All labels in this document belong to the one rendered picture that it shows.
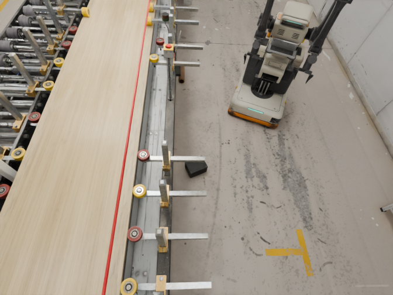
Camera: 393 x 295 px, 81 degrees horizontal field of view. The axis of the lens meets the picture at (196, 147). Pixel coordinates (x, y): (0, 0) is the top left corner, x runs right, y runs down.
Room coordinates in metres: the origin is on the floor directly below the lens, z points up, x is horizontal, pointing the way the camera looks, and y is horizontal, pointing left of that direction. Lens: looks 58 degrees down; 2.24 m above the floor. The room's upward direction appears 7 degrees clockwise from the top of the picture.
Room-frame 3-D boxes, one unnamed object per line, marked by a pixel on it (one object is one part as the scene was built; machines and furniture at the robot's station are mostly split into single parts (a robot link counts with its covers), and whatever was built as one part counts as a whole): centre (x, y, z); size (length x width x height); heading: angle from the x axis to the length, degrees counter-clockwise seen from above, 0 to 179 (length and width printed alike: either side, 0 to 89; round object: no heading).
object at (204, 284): (0.01, 0.05, 0.83); 0.43 x 0.03 x 0.04; 98
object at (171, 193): (0.51, 0.11, 0.84); 0.43 x 0.03 x 0.04; 98
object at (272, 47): (1.88, -0.64, 0.99); 0.28 x 0.16 x 0.22; 76
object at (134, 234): (0.23, 0.28, 0.85); 0.08 x 0.08 x 0.11
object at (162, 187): (0.46, 0.15, 0.88); 0.04 x 0.04 x 0.48; 8
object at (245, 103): (2.16, -0.71, 0.16); 0.67 x 0.64 x 0.25; 166
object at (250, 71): (2.25, -0.73, 0.59); 0.55 x 0.34 x 0.83; 76
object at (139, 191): (0.48, 0.31, 0.85); 0.08 x 0.08 x 0.11
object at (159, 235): (0.21, 0.12, 0.90); 0.04 x 0.04 x 0.48; 8
